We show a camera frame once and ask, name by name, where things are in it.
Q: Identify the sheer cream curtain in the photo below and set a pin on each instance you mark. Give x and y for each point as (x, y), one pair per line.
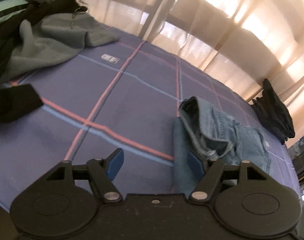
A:
(238, 42)

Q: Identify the stack of black folded clothes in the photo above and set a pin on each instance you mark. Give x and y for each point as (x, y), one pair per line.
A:
(273, 114)

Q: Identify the blue denim jeans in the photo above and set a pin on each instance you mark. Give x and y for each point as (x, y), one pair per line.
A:
(207, 133)

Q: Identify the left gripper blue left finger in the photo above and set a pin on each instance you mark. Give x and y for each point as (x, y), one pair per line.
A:
(102, 172)

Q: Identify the grey fleece blanket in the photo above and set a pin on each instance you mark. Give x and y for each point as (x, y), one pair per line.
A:
(54, 40)

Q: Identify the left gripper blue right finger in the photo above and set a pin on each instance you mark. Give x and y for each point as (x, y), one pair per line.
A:
(209, 174)

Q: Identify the purple plaid bed sheet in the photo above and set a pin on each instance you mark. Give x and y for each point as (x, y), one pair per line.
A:
(121, 95)

